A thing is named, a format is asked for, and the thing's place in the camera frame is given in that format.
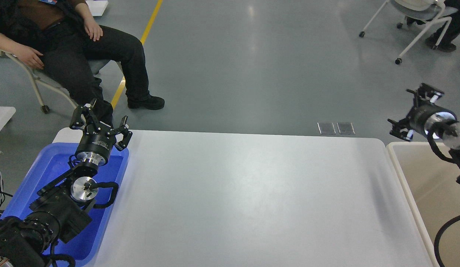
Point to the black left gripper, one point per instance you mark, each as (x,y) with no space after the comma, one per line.
(96,145)

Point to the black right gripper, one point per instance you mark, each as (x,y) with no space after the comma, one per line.
(423,115)

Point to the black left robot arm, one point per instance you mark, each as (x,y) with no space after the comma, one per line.
(62,208)

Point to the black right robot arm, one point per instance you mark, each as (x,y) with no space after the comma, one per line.
(444,141)

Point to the blue plastic tray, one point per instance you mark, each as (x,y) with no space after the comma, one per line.
(50,163)

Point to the right metal floor plate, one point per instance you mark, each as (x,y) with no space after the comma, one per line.
(345,128)

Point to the metal floor plate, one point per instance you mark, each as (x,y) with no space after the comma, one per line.
(326,128)
(345,128)

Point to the beige plastic bin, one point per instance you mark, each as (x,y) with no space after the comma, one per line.
(430,186)

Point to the white chair left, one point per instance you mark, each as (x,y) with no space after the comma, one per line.
(39,77)

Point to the white chair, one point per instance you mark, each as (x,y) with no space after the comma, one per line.
(428,12)
(39,77)

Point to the left metal floor plate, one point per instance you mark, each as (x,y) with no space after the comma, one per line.
(326,128)

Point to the seated person in black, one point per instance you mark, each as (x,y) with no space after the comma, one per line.
(61,37)

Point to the person legs top right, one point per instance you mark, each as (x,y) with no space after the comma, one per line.
(451,33)

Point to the white chair right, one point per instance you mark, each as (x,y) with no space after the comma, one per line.
(428,12)

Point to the white side table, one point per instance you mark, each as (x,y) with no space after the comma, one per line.
(6,114)

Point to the white box on floor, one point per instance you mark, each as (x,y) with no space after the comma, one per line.
(97,7)

